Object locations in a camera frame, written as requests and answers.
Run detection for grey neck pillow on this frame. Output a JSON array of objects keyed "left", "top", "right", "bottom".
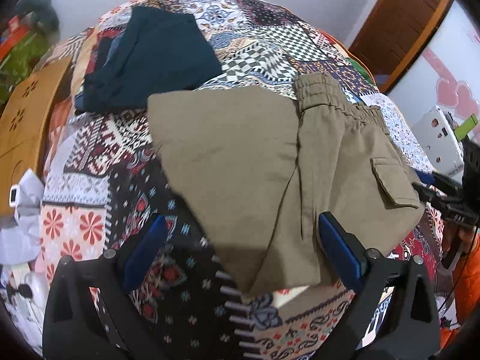
[{"left": 14, "top": 0, "right": 59, "bottom": 33}]

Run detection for orange box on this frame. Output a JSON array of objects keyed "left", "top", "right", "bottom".
[{"left": 0, "top": 16, "right": 29, "bottom": 60}]

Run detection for brown wooden door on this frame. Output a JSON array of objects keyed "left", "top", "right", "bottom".
[{"left": 350, "top": 0, "right": 452, "bottom": 94}]

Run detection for olive khaki pants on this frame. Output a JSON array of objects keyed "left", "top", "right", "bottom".
[{"left": 147, "top": 72, "right": 425, "bottom": 296}]

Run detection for grey white cloth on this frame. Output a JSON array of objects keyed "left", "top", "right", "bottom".
[{"left": 0, "top": 168, "right": 44, "bottom": 266}]

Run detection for patchwork patterned bedspread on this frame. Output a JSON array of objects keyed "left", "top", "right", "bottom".
[{"left": 37, "top": 0, "right": 432, "bottom": 359}]

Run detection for blue folded garment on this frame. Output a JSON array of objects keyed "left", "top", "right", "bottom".
[{"left": 75, "top": 34, "right": 123, "bottom": 113}]

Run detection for dark navy folded garment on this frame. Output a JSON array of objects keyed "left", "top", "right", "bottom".
[{"left": 74, "top": 5, "right": 224, "bottom": 113}]

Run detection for white device box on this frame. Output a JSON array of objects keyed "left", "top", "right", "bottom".
[{"left": 412, "top": 106, "right": 464, "bottom": 176}]

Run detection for wooden lap desk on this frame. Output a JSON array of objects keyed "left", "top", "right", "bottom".
[{"left": 0, "top": 57, "right": 72, "bottom": 217}]

